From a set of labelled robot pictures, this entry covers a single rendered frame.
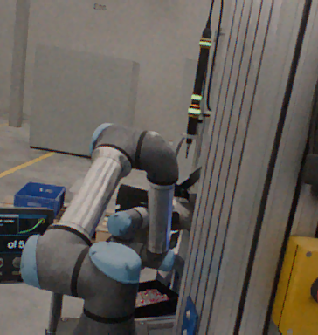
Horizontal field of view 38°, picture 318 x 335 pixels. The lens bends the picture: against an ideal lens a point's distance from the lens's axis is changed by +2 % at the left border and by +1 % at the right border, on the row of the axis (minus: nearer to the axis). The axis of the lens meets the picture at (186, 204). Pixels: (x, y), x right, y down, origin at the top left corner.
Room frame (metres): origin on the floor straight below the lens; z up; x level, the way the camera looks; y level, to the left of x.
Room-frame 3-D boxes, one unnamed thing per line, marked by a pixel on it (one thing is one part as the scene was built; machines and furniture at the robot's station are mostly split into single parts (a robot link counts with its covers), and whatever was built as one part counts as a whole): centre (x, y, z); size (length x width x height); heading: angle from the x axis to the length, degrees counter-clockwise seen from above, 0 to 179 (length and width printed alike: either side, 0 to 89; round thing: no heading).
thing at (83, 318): (0.94, 0.13, 1.09); 0.15 x 0.15 x 0.10
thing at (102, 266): (0.94, 0.14, 1.20); 0.13 x 0.12 x 0.14; 81
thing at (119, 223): (1.43, 0.19, 1.17); 0.11 x 0.08 x 0.09; 154
